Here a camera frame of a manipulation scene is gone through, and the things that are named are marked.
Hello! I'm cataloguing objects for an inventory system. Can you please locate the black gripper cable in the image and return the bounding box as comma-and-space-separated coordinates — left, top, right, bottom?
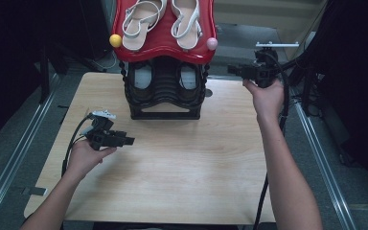
252, 51, 290, 230
60, 114, 94, 178

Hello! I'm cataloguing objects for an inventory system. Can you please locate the red and black shoe rack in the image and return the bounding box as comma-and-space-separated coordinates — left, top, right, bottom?
109, 0, 219, 121

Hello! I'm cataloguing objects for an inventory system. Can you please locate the white floor cable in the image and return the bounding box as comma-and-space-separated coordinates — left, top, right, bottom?
90, 51, 119, 72

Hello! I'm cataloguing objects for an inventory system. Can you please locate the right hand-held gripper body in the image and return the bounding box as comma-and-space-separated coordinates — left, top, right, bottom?
245, 41, 300, 89

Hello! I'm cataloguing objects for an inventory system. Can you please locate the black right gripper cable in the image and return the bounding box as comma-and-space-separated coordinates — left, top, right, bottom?
252, 51, 290, 230

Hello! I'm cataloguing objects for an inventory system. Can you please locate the black leather shoe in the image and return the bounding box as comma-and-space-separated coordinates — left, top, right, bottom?
129, 60, 156, 104
175, 61, 203, 104

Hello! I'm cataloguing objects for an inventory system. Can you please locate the person's left hand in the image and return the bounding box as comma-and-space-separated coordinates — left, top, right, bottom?
66, 140, 118, 181

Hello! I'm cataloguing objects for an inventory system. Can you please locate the dark curtain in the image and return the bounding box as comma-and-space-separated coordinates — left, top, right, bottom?
310, 0, 368, 196
0, 0, 111, 150

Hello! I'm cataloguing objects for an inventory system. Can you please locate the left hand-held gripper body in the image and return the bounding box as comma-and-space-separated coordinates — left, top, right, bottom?
82, 109, 123, 151

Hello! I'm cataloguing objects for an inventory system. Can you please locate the black metal stand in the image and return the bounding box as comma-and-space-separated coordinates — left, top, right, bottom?
281, 47, 319, 117

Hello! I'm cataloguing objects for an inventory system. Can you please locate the person's right hand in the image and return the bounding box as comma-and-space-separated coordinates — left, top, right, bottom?
242, 80, 286, 124

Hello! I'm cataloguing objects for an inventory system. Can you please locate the white slingback heel shoe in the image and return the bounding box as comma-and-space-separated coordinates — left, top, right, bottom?
121, 0, 168, 52
171, 0, 204, 51

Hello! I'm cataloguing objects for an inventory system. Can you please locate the metal floor rail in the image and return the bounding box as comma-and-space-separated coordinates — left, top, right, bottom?
294, 101, 357, 230
0, 74, 61, 224

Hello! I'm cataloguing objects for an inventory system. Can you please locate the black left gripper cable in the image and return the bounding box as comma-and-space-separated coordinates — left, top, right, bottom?
60, 114, 94, 178

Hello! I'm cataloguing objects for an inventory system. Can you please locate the grey tape strip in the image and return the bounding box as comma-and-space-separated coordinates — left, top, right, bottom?
22, 186, 48, 196

